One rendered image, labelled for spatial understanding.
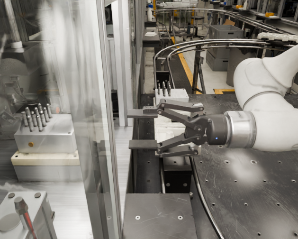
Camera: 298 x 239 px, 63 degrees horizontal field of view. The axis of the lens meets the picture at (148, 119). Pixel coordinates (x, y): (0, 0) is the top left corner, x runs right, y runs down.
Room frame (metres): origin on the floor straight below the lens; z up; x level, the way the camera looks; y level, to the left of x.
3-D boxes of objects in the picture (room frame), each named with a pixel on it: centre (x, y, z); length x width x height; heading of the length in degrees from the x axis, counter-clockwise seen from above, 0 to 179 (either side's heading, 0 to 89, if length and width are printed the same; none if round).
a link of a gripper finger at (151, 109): (0.49, -0.01, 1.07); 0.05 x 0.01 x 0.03; 90
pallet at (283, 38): (2.37, -1.24, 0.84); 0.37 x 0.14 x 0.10; 58
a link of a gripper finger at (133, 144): (0.49, 0.01, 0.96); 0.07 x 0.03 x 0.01; 90
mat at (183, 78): (5.16, -0.42, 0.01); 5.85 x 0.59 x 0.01; 0
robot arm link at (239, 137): (0.49, -0.21, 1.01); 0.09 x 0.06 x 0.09; 0
